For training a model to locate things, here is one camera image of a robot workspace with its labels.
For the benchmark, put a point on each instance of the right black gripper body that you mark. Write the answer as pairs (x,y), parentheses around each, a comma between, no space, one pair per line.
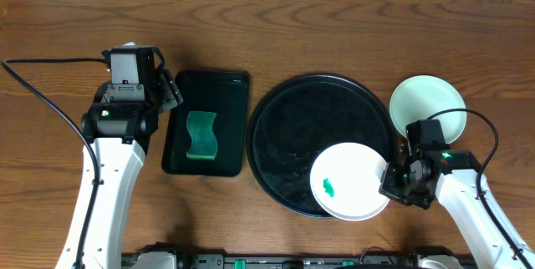
(404,186)

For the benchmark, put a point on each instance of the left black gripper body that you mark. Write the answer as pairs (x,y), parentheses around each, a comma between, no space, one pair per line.
(168,89)

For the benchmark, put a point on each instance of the white plate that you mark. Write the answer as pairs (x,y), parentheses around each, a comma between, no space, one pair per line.
(345,180)

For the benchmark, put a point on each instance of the green wavy sponge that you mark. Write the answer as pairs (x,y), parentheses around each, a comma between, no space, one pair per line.
(199,125)

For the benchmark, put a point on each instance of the pale green plate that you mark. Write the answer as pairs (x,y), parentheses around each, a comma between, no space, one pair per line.
(419,97)

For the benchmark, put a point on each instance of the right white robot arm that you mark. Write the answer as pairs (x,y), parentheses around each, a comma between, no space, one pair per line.
(454,179)

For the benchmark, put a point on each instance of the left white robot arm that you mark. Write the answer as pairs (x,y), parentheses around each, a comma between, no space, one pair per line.
(116,130)

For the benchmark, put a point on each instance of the dark green rectangular tray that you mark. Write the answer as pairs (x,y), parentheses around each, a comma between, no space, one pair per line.
(220,92)

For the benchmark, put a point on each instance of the round black tray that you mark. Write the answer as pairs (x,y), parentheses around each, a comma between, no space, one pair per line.
(300,118)

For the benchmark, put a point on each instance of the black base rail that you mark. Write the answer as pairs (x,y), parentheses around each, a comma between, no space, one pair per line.
(163,255)

